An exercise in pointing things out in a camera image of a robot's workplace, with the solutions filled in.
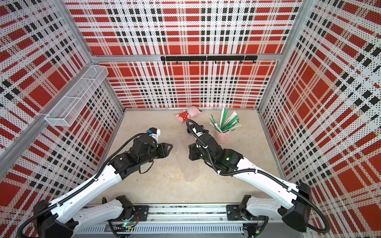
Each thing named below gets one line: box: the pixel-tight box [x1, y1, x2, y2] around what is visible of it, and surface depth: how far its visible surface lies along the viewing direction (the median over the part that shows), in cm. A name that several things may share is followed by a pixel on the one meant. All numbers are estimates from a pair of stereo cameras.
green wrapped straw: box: [216, 109, 241, 133], surface depth 95 cm
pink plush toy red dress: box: [175, 106, 202, 123], surface depth 113 cm
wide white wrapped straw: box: [221, 111, 238, 129], surface depth 95 cm
